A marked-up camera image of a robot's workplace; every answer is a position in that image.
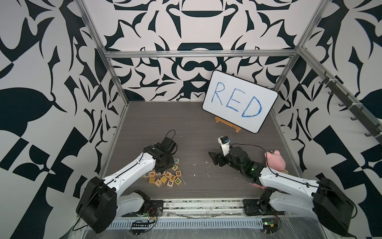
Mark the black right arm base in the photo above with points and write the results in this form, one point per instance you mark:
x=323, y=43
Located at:
x=259, y=207

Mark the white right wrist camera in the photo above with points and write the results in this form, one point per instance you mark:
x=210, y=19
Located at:
x=224, y=144

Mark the pink plush pig toy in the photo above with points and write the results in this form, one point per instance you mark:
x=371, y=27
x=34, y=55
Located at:
x=274, y=164

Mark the white whiteboard reading RED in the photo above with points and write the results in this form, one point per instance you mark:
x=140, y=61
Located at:
x=240, y=102

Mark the black coat hook rail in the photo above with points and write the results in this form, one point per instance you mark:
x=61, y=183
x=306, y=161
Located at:
x=349, y=102

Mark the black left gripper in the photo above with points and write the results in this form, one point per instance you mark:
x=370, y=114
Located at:
x=172, y=163

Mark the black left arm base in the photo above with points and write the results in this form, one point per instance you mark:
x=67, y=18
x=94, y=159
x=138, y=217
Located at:
x=150, y=208

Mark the wooden block letter I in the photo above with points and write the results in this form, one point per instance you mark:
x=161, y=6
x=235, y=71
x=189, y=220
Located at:
x=158, y=183

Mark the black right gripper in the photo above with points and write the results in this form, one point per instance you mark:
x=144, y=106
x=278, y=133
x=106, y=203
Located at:
x=216, y=156

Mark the wooden easel stand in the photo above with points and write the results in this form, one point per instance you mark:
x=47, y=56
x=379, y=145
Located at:
x=237, y=128

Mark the wooden block letter F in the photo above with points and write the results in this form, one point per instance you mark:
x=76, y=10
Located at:
x=168, y=175

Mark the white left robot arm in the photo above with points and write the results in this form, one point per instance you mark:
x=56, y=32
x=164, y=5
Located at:
x=103, y=200

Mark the wooden block green D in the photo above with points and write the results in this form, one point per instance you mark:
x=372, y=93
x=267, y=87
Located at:
x=178, y=181

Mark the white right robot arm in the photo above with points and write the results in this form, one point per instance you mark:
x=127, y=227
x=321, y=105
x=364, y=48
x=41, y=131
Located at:
x=321, y=200

